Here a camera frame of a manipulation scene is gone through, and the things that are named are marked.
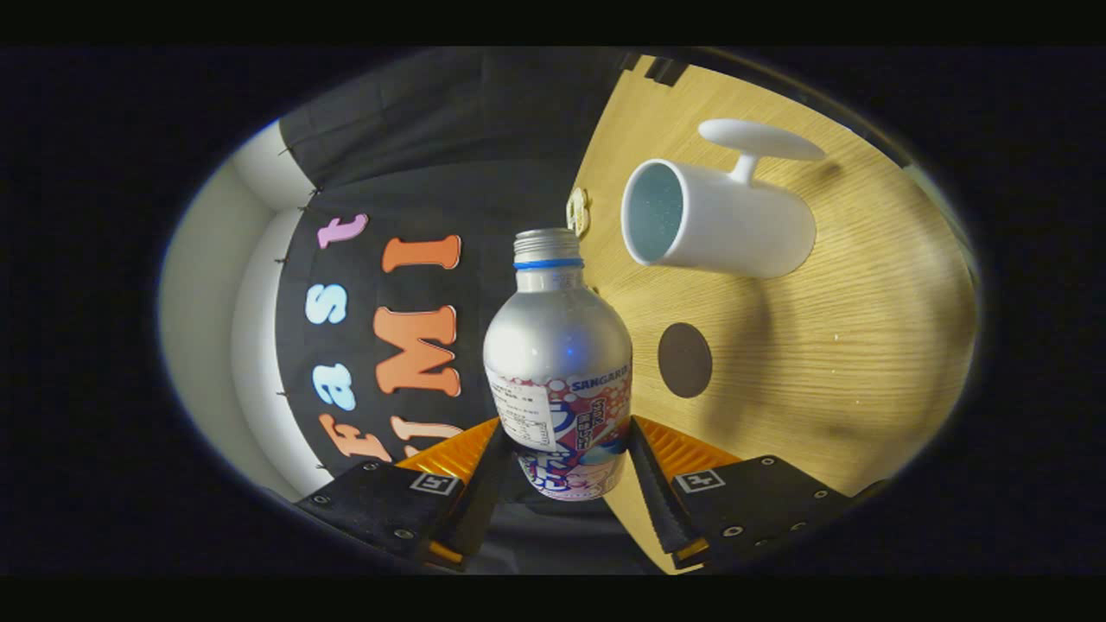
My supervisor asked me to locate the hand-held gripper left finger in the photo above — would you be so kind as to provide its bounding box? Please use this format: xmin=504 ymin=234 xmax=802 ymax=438
xmin=294 ymin=417 xmax=511 ymax=571

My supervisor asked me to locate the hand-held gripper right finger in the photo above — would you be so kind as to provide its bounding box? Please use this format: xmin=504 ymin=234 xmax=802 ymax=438
xmin=626 ymin=416 xmax=891 ymax=571

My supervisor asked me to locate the dark round coaster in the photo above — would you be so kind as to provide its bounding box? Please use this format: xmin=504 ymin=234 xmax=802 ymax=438
xmin=658 ymin=322 xmax=714 ymax=399

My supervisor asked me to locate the silver juice bottle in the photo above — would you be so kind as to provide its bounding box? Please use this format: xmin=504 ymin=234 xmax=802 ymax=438
xmin=482 ymin=228 xmax=633 ymax=502

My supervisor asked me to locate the white cup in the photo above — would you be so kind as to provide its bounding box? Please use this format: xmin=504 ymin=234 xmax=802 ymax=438
xmin=621 ymin=118 xmax=827 ymax=279

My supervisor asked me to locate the wooden table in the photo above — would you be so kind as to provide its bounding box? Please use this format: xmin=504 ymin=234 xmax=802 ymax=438
xmin=566 ymin=54 xmax=982 ymax=575

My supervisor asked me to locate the white divided snack tray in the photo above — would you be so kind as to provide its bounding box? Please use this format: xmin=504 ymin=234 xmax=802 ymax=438
xmin=566 ymin=187 xmax=593 ymax=238

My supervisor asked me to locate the black backdrop cloth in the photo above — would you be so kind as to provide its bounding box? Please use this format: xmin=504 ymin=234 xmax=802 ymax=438
xmin=275 ymin=48 xmax=658 ymax=575

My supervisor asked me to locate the black table clamp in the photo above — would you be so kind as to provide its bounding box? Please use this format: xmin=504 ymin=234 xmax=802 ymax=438
xmin=635 ymin=56 xmax=683 ymax=87

